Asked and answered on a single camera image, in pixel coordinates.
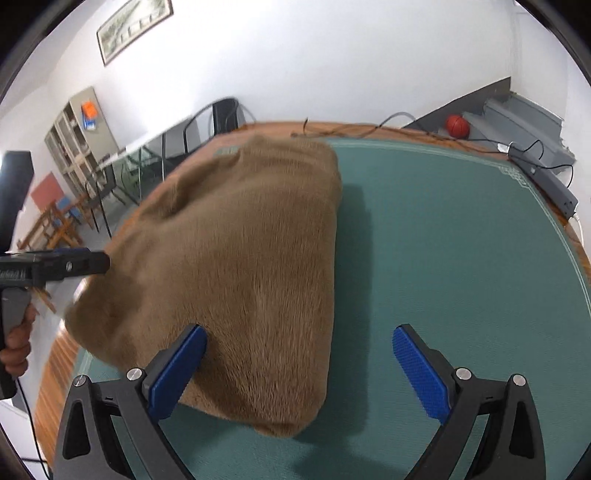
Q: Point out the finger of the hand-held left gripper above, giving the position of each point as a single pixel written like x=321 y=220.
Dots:
x=78 y=265

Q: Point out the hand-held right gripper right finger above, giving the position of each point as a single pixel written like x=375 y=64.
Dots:
x=420 y=376

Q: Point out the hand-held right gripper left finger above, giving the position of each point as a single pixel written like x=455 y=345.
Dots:
x=178 y=374

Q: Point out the brown fleece garment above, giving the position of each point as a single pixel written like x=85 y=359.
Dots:
x=231 y=277

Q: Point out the person's left hand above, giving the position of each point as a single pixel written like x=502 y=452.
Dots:
x=18 y=353

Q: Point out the red board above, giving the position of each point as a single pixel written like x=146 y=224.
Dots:
x=46 y=191

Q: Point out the wooden chair blue seat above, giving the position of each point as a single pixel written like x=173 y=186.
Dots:
x=74 y=217
x=39 y=230

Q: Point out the grey glass door cabinet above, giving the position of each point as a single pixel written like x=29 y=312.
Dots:
x=74 y=138

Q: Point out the black metal chair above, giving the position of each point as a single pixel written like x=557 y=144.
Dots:
x=104 y=194

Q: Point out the orange box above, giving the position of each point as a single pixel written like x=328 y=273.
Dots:
x=89 y=109

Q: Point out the green table mat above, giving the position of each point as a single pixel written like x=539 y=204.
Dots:
x=438 y=254

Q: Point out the white folding table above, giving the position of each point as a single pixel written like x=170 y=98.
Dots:
x=138 y=157

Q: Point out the black mesh chair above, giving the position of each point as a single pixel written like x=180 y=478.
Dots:
x=224 y=113

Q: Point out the grey power strip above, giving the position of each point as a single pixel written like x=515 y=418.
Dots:
x=549 y=184

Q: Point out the red ball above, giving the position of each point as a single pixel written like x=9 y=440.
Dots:
x=457 y=125

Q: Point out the framed wall picture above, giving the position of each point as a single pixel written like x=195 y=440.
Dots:
x=134 y=27

